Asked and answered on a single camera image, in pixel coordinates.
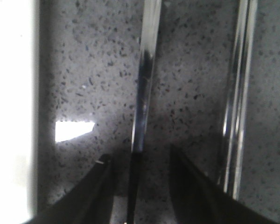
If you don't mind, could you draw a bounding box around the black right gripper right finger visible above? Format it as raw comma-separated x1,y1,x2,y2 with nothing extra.
169,144,275,224

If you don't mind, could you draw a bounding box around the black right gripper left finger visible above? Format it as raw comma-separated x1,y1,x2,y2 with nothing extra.
26,154,112,224

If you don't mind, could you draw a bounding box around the silver metal fork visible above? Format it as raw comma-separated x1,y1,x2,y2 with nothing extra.
126,0,162,224

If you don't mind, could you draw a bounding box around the cream rabbit serving tray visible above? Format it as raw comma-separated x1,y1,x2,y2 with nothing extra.
0,0,39,224

